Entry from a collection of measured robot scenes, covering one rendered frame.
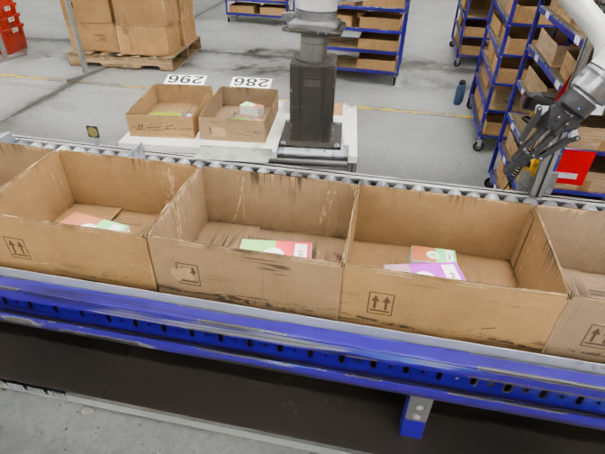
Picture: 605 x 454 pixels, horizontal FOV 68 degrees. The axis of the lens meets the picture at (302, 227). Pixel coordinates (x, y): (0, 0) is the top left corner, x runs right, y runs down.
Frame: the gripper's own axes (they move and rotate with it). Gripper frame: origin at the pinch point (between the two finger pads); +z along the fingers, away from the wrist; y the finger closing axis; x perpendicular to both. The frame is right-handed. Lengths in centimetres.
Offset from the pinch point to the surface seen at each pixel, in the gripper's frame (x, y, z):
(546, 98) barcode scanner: -43.4, -4.7, -15.3
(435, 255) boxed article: 24.0, 4.7, 23.1
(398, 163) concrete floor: -211, 0, 78
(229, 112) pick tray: -77, 92, 71
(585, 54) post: -36.6, -2.1, -30.0
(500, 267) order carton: 17.7, -10.3, 18.1
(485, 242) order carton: 15.5, -4.2, 16.1
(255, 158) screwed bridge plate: -40, 63, 63
